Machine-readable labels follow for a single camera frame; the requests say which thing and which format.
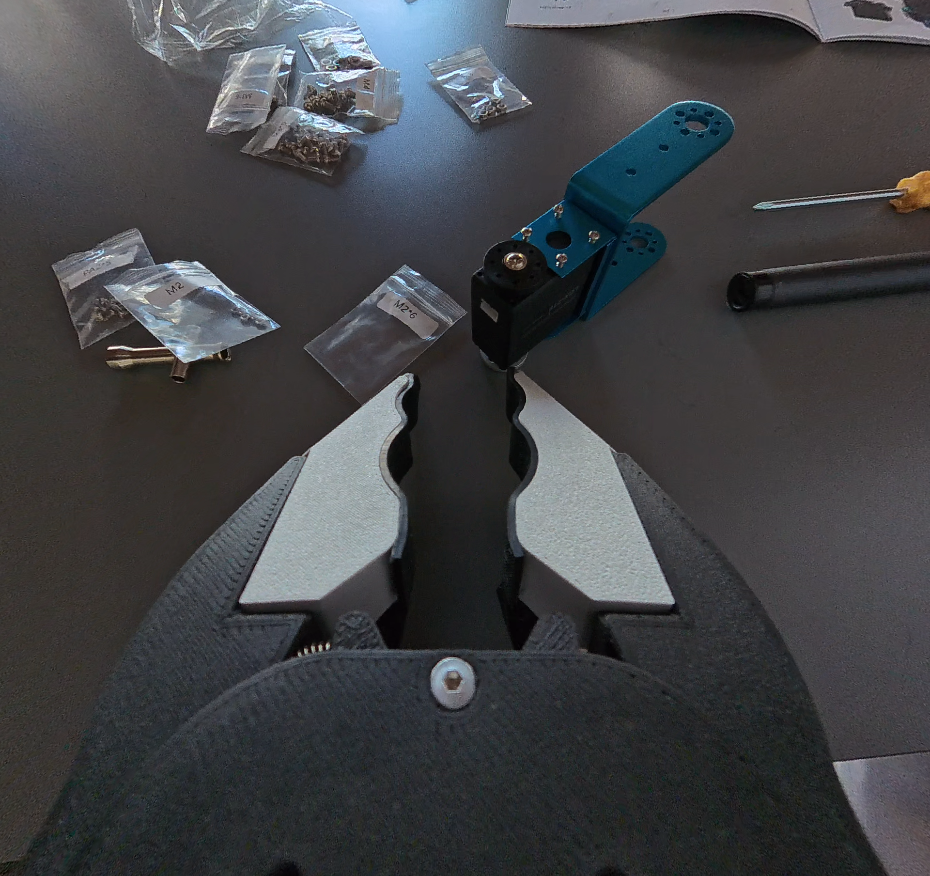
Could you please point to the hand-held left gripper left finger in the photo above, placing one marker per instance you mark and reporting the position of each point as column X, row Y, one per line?
column 334, row 527

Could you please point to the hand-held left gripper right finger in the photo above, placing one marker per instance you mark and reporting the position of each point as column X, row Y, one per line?
column 588, row 527

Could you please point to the black electric screwdriver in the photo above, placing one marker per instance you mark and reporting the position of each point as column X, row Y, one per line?
column 835, row 280

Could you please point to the blue bracket with black servo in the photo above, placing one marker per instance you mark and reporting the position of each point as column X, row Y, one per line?
column 625, row 171

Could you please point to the dark grey desk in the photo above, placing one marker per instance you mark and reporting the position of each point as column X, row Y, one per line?
column 654, row 418

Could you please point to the flat clear zip bag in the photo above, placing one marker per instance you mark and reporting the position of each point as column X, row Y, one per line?
column 385, row 331

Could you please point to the small metal socket wrench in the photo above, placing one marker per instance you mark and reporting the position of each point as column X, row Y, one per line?
column 138, row 355

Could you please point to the small zip bag of screws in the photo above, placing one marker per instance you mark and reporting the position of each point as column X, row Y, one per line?
column 189, row 302

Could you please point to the small clear zip bag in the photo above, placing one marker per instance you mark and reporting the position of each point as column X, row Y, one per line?
column 87, row 273

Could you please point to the zip bag of silver screws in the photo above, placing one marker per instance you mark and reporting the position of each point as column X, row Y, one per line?
column 338, row 47
column 301, row 142

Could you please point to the zip bag of large nuts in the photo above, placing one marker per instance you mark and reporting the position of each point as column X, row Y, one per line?
column 349, row 95

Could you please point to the wide clear zip bag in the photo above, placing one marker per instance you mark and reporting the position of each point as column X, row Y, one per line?
column 247, row 91

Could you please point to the zip bag of small nuts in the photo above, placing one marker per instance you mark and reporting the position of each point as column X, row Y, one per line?
column 479, row 87

